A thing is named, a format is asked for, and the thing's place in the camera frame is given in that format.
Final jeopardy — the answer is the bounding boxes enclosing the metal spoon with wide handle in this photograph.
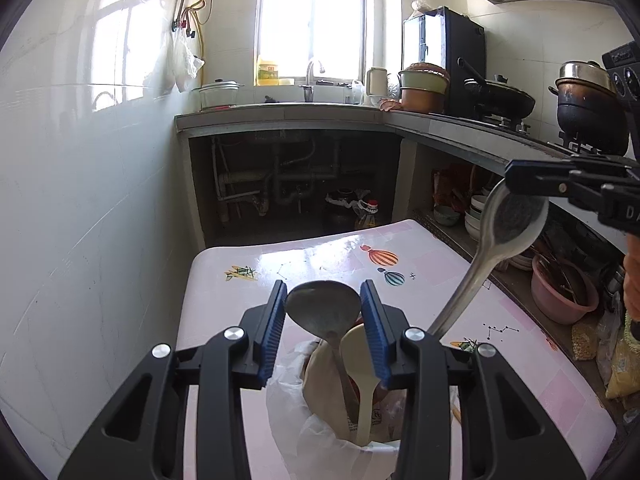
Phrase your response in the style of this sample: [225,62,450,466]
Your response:
[427,176,551,339]

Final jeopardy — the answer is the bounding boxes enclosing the metal spoon with narrow handle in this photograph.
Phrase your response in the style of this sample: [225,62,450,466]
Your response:
[285,280,362,423]

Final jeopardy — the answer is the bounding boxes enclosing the stack of white bowls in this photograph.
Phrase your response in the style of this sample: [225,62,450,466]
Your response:
[464,192,501,241]

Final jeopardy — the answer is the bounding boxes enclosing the white kettle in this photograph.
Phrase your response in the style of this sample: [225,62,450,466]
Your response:
[365,66,391,107]

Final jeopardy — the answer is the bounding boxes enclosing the white plastic spoon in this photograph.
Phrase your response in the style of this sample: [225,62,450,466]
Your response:
[339,324,383,447]

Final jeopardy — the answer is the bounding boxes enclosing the metal faucet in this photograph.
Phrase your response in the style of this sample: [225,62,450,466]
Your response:
[302,58,327,103]

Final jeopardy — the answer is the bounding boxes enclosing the gas stove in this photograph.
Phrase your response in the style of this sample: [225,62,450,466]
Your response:
[440,111,566,153]

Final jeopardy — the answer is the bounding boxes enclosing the pink plastic basin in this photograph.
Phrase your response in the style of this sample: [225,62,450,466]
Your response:
[530,254,600,326]

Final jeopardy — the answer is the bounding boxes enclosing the bag of yellow grains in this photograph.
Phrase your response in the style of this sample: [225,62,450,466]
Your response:
[571,319,602,362]
[605,340,640,401]

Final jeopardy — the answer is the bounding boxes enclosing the yellow gas hose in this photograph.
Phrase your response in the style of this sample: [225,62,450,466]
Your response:
[185,0,221,61]

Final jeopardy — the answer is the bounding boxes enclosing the translucent plastic bag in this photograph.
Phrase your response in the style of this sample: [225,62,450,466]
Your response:
[170,27,206,93]

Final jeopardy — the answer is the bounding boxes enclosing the drain pipes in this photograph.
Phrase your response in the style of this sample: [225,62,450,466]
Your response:
[212,137,346,221]

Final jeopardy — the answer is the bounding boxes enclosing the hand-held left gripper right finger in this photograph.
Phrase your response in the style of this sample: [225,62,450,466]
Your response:
[359,279,587,480]

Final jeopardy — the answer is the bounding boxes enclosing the stack of white plates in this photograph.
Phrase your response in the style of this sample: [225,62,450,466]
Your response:
[502,250,537,273]

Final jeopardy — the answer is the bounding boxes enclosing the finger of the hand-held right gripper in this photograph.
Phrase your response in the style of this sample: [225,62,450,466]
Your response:
[504,157,632,206]

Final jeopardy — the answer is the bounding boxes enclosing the steel pot with lid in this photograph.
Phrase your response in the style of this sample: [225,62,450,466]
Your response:
[555,60,618,106]

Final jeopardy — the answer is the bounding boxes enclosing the person's right hand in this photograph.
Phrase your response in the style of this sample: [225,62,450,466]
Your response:
[621,252,640,322]

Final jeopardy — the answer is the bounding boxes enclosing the grey kitchen counter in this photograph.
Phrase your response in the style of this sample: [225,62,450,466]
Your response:
[174,101,640,241]

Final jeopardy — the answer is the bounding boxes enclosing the white plastic bag liner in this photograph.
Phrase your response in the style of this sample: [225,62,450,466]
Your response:
[265,340,453,480]

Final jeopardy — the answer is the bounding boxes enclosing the window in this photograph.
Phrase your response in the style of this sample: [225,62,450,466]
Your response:
[255,0,371,88]

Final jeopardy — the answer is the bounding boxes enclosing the black cabinet appliance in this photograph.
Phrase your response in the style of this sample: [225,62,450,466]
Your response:
[402,6,487,118]

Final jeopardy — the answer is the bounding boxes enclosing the stacked orange pots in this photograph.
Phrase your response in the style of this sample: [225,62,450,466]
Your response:
[397,62,451,115]

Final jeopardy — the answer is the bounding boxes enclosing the black wok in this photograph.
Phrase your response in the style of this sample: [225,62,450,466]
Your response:
[457,57,537,121]

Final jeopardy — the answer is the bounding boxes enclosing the yellow oil bottle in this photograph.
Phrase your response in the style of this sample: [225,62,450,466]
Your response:
[256,56,281,87]

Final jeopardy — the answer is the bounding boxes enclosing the small green bowl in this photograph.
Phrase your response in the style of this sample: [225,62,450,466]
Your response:
[432,205,461,227]

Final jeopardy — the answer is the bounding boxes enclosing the dark jar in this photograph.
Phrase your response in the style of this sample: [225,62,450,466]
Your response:
[322,187,363,233]

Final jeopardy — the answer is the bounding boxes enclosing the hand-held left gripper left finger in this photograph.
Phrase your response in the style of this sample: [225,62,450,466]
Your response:
[57,280,289,480]

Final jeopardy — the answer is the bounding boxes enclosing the black burnt pot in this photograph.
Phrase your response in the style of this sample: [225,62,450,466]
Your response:
[549,87,631,156]

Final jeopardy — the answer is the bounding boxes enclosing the pink printed table cover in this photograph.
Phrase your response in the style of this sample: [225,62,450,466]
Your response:
[175,217,618,480]

